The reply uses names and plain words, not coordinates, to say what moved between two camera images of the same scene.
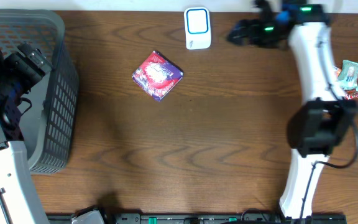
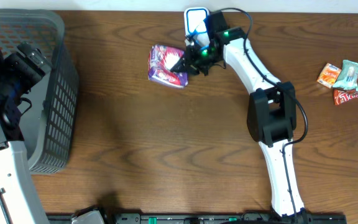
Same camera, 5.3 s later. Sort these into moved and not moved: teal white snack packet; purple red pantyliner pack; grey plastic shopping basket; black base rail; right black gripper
Moved: right black gripper; purple red pantyliner pack
Not moved: teal white snack packet; black base rail; grey plastic shopping basket
